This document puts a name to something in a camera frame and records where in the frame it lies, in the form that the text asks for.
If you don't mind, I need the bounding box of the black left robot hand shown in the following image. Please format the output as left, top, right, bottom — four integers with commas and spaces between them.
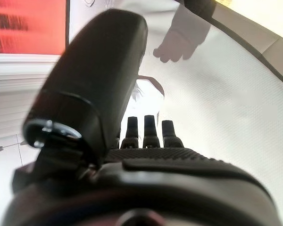
1, 8, 283, 226

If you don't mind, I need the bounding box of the white garment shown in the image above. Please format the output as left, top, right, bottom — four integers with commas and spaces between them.
129, 75, 166, 142

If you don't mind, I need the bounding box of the beige covered bed mattress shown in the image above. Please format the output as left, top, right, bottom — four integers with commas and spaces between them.
68, 0, 283, 212

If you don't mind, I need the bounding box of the beige padded bed frame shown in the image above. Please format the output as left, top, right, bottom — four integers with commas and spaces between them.
261, 35, 283, 83

